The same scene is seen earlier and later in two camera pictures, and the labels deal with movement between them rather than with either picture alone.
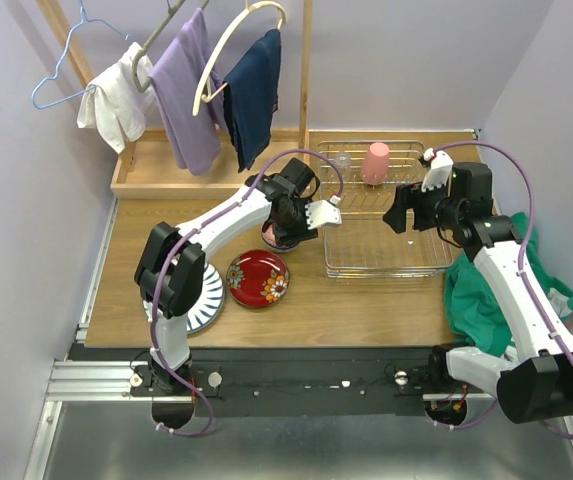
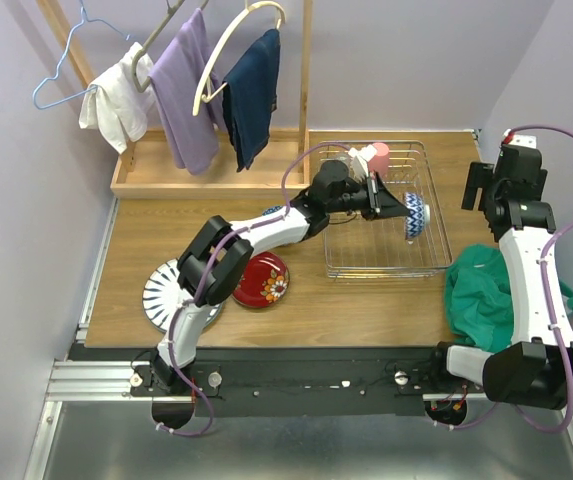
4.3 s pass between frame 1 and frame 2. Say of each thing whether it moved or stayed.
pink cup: stayed
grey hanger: stayed
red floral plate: stayed
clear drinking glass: stayed
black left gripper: moved
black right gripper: moved
